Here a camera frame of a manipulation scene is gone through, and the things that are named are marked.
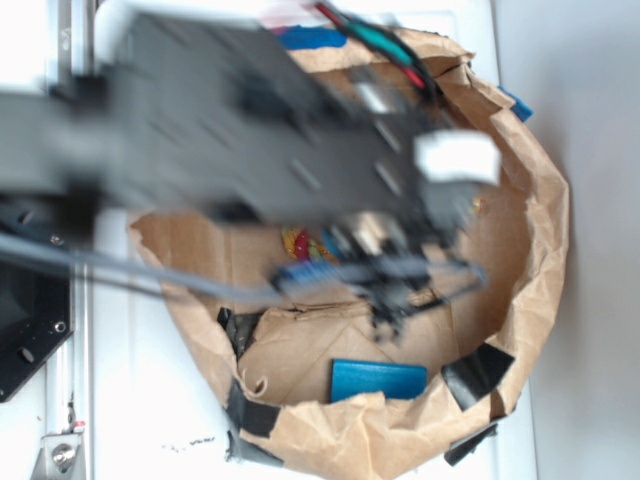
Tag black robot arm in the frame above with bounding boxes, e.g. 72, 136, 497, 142
1, 13, 501, 331

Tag brown paper bag tray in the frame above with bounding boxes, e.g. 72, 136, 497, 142
162, 29, 569, 479

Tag blue tape piece right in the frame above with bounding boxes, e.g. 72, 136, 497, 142
498, 85, 534, 123

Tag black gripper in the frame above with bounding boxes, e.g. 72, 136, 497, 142
272, 181, 487, 340

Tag red green black wires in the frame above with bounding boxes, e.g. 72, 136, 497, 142
314, 0, 444, 101

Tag grey cable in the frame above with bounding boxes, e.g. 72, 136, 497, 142
0, 232, 286, 306

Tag pink green yellow rope toy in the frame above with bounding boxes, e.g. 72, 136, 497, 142
279, 195, 485, 262

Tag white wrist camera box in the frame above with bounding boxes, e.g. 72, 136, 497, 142
413, 130, 502, 186

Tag blue tape strip top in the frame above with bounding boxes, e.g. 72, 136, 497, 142
271, 25, 347, 51

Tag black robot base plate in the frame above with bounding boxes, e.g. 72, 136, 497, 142
1, 252, 73, 403

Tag blue rectangular block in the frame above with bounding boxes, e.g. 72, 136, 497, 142
330, 359, 428, 403

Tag aluminium frame rail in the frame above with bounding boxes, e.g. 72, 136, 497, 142
30, 0, 99, 479

